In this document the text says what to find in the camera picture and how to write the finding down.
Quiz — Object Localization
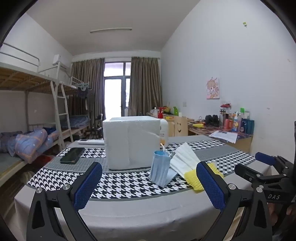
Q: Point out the brown curtain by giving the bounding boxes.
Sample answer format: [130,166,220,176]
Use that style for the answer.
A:
[69,58,105,118]
[128,57,162,116]

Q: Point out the wooden smiley face chair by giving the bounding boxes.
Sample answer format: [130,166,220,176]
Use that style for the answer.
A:
[168,116,188,137]

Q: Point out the black shoes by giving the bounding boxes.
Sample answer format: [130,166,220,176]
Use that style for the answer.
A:
[205,115,220,127]

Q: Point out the ceiling tube light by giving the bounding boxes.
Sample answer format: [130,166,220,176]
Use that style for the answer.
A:
[90,28,133,33]

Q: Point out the cartoon wall poster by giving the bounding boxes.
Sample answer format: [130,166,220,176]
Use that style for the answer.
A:
[206,77,220,100]

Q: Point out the yellow foam fruit net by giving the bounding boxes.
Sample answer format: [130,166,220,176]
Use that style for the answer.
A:
[184,162,224,191]

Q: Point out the red bag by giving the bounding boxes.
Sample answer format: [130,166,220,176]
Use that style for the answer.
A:
[35,155,55,165]

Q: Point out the white foam box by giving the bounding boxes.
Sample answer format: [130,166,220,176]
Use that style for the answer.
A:
[102,116,162,171]

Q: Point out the white metal bunk bed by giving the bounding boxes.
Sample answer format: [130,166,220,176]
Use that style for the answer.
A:
[0,43,74,186]

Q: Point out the dark hanging clothes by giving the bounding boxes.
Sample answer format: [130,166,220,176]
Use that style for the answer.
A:
[77,87,95,109]

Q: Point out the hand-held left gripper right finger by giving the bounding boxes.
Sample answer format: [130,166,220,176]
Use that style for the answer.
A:
[196,161,273,241]

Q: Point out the white air conditioner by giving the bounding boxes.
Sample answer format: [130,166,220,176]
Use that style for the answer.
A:
[52,54,70,70]

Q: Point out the bunk bed with blue mattress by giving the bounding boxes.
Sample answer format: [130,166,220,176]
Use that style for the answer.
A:
[58,76,93,139]

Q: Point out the glass balcony door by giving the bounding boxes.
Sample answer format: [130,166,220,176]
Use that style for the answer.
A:
[103,61,132,117]

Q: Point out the cluster of toiletry bottles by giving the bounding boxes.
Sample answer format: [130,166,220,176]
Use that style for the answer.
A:
[223,107,255,134]

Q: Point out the white red pump bottle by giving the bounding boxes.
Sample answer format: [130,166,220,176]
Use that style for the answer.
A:
[158,107,169,144]

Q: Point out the black smartphone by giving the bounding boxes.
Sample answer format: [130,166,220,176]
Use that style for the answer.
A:
[60,147,86,164]

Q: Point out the white face mask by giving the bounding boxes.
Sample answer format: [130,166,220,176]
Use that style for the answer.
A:
[170,142,201,180]

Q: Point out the blue checked quilt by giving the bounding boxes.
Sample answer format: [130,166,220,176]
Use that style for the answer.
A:
[0,128,59,164]

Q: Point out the black folding chair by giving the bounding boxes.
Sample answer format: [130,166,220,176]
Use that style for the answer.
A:
[89,114,104,139]

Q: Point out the white remote control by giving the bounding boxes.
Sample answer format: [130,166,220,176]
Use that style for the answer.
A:
[78,139,105,145]

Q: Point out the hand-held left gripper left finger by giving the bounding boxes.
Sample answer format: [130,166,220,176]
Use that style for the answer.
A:
[26,161,103,241]

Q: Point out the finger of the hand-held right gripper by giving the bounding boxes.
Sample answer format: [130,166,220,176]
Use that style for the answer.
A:
[234,163,266,184]
[255,152,282,167]

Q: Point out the printed paper sheets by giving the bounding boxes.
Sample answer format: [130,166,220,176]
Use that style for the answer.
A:
[208,130,238,143]

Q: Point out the houndstooth tablecloth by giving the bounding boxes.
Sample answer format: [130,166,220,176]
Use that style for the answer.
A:
[26,139,262,201]

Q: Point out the wooden desk with patterned cover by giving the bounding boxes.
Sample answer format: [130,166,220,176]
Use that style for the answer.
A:
[187,118,253,153]

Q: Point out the blue face mask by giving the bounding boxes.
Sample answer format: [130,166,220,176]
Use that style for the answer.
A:
[149,150,177,188]

